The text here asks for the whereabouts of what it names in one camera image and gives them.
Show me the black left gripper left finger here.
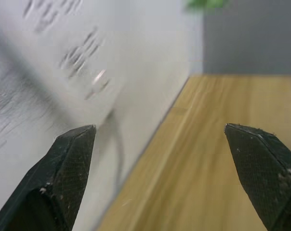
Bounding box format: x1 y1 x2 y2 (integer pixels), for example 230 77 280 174
0 124 97 231

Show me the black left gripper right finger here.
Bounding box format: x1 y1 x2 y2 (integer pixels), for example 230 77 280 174
224 123 291 231

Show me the green plant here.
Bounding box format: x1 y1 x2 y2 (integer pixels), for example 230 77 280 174
183 0 230 14

